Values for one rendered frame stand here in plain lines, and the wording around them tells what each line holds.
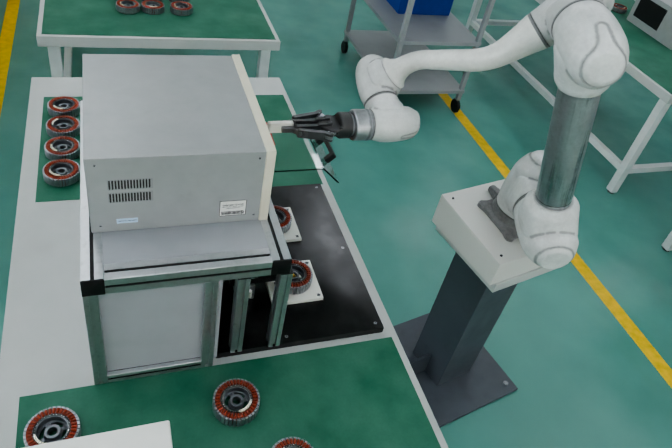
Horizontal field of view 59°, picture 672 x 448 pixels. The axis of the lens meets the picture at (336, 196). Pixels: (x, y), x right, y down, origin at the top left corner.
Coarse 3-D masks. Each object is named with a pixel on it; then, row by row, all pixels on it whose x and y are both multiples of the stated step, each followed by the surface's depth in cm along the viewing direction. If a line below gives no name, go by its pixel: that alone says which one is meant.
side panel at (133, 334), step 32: (160, 288) 129; (192, 288) 132; (96, 320) 128; (128, 320) 133; (160, 320) 136; (192, 320) 139; (96, 352) 136; (128, 352) 140; (160, 352) 144; (192, 352) 147; (96, 384) 142
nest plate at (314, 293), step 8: (312, 272) 178; (312, 280) 175; (272, 288) 170; (312, 288) 173; (272, 296) 168; (296, 296) 169; (304, 296) 170; (312, 296) 170; (320, 296) 171; (288, 304) 168
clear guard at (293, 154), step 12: (276, 144) 175; (288, 144) 176; (300, 144) 177; (312, 144) 179; (276, 156) 171; (288, 156) 172; (300, 156) 173; (312, 156) 174; (324, 156) 182; (276, 168) 167; (288, 168) 168; (300, 168) 169; (312, 168) 170; (324, 168) 171; (336, 180) 175
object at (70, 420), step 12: (48, 408) 132; (60, 408) 133; (36, 420) 129; (48, 420) 131; (60, 420) 132; (72, 420) 131; (24, 432) 127; (36, 432) 128; (48, 432) 130; (60, 432) 130; (72, 432) 129; (36, 444) 126
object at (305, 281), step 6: (294, 264) 174; (300, 264) 174; (306, 264) 175; (294, 270) 175; (300, 270) 174; (306, 270) 173; (306, 276) 171; (312, 276) 172; (294, 282) 169; (300, 282) 169; (306, 282) 169; (294, 288) 167; (300, 288) 168; (306, 288) 170; (294, 294) 169
